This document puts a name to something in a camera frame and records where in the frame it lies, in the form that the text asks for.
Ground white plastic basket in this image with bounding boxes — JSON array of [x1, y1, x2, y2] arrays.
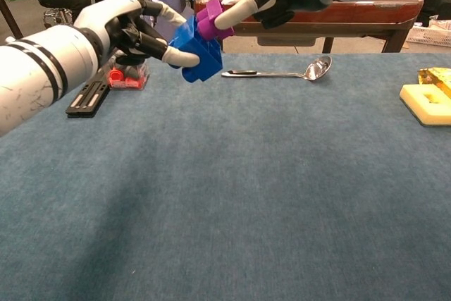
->
[[404, 18, 451, 48]]

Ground pale yellow foam block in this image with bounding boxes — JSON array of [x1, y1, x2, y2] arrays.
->
[[399, 83, 451, 127]]

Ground clear plastic box red parts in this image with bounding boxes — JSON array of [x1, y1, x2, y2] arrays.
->
[[105, 54, 152, 91]]

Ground brown mahjong table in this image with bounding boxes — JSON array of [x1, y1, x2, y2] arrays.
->
[[193, 0, 424, 54]]

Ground black bag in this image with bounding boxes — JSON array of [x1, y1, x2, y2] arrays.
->
[[421, 0, 451, 27]]

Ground dark wooden table leg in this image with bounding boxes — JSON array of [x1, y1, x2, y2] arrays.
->
[[0, 0, 22, 39]]

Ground blue felt table cover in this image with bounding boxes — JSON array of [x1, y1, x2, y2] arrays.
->
[[0, 52, 451, 301]]

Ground golden snack packet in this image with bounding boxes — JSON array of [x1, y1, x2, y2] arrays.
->
[[417, 67, 451, 99]]

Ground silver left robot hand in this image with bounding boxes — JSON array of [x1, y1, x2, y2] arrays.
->
[[73, 0, 201, 69]]

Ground metal ladle black handle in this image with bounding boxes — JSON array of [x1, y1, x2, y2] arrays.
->
[[221, 55, 333, 82]]

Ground blue toy brick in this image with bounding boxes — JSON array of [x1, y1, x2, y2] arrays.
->
[[168, 15, 224, 83]]

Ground purple toy brick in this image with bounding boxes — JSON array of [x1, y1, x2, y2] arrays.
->
[[196, 0, 236, 40]]

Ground chrome swivel stool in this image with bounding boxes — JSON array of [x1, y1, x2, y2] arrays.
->
[[42, 6, 77, 27]]

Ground black flat slotted plate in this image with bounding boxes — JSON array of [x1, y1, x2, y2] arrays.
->
[[65, 68, 111, 119]]

